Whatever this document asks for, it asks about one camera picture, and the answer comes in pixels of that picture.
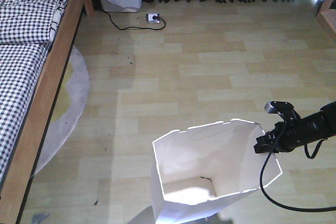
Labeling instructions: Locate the wooden desk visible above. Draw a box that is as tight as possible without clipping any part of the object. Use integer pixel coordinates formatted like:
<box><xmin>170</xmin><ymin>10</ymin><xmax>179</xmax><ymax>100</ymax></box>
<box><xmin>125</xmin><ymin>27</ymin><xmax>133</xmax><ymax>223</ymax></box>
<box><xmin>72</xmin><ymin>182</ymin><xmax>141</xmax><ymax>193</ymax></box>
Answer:
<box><xmin>316</xmin><ymin>0</ymin><xmax>335</xmax><ymax>40</ymax></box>

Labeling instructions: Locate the grey round rug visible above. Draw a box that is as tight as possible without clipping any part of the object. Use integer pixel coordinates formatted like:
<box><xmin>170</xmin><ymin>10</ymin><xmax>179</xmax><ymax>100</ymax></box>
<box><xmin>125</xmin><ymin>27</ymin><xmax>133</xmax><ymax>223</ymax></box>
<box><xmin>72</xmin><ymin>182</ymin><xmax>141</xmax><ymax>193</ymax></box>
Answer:
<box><xmin>32</xmin><ymin>46</ymin><xmax>90</xmax><ymax>176</ymax></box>

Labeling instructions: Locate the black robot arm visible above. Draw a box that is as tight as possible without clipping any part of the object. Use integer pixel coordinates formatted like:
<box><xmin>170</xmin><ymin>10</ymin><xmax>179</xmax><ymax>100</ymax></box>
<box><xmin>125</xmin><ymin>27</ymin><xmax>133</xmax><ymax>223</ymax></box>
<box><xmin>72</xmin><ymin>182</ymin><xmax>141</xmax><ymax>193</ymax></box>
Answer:
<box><xmin>254</xmin><ymin>101</ymin><xmax>335</xmax><ymax>154</ymax></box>

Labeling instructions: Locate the black socket cable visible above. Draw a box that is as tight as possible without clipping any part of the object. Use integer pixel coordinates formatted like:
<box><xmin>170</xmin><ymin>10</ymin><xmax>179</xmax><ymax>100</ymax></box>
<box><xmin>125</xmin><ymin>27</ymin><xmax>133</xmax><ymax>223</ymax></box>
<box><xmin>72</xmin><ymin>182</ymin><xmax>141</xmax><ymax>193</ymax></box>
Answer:
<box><xmin>101</xmin><ymin>8</ymin><xmax>166</xmax><ymax>31</ymax></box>

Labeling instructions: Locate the white paper trash bin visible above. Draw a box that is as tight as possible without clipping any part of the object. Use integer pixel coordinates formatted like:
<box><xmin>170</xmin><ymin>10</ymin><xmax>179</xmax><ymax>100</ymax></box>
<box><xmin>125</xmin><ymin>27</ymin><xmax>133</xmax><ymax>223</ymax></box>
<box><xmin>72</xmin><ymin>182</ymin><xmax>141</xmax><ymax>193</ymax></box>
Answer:
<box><xmin>151</xmin><ymin>119</ymin><xmax>282</xmax><ymax>223</ymax></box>

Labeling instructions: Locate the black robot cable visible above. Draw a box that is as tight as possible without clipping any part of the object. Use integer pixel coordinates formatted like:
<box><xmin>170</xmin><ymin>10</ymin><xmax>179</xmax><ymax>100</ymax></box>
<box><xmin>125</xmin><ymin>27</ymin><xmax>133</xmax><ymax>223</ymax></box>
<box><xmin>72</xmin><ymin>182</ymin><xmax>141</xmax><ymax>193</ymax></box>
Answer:
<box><xmin>259</xmin><ymin>129</ymin><xmax>336</xmax><ymax>212</ymax></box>

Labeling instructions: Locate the checkered black white bedding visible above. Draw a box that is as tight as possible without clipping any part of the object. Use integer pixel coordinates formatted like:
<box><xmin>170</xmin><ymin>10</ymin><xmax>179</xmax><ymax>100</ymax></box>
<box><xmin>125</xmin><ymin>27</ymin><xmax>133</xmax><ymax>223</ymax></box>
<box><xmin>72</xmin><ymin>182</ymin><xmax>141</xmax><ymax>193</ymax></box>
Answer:
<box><xmin>1</xmin><ymin>0</ymin><xmax>68</xmax><ymax>179</ymax></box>

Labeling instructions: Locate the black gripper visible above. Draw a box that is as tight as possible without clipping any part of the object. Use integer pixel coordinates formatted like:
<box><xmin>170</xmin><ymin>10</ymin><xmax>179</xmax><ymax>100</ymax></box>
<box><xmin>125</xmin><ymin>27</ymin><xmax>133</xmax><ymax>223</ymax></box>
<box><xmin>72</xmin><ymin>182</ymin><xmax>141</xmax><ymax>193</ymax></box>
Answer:
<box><xmin>254</xmin><ymin>122</ymin><xmax>304</xmax><ymax>154</ymax></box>

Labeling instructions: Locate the white floor socket box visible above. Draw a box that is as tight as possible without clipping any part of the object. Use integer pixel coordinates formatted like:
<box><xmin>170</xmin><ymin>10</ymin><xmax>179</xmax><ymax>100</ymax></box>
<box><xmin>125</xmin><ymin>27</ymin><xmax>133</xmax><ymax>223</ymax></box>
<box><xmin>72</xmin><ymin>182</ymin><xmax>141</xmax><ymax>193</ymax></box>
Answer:
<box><xmin>146</xmin><ymin>13</ymin><xmax>160</xmax><ymax>23</ymax></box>

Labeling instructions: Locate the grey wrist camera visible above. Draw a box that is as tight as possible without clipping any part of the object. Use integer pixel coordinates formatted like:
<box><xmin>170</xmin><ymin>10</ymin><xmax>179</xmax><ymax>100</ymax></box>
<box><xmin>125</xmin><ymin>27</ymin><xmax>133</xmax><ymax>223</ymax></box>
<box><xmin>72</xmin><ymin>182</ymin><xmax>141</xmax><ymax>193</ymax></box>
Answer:
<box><xmin>264</xmin><ymin>101</ymin><xmax>300</xmax><ymax>122</ymax></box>

